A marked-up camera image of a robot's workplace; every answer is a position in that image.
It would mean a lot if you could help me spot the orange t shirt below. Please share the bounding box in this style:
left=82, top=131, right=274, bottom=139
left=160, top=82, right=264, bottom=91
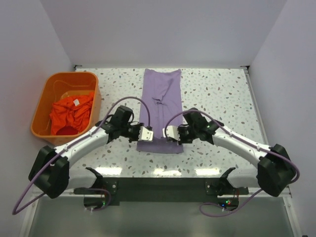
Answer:
left=49, top=92, right=94, bottom=136

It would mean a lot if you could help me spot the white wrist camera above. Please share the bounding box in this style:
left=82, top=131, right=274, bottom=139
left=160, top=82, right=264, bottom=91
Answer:
left=162, top=125, right=180, bottom=141
left=138, top=126, right=154, bottom=142

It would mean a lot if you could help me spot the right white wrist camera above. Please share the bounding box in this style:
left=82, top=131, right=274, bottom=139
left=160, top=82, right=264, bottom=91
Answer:
left=162, top=125, right=180, bottom=141

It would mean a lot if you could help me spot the purple t shirt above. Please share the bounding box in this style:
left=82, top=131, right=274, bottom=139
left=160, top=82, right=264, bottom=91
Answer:
left=136, top=69, right=184, bottom=154

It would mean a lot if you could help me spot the aluminium frame rail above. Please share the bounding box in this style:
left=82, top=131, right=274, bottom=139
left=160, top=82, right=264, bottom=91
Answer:
left=31, top=175, right=292, bottom=198

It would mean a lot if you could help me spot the orange plastic bin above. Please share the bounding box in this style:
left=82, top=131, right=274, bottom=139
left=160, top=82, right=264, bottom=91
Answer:
left=31, top=72, right=101, bottom=146

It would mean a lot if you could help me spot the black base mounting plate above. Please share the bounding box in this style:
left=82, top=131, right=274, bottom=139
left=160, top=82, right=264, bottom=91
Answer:
left=74, top=177, right=249, bottom=210

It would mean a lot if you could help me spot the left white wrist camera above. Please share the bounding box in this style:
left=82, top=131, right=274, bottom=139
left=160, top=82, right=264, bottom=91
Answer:
left=138, top=126, right=154, bottom=142

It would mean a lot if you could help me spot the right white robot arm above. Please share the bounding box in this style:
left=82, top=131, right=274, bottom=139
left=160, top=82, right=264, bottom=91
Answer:
left=178, top=108, right=300, bottom=197

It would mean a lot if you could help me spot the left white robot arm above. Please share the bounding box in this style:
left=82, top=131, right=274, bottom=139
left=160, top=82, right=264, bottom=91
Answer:
left=28, top=106, right=152, bottom=198

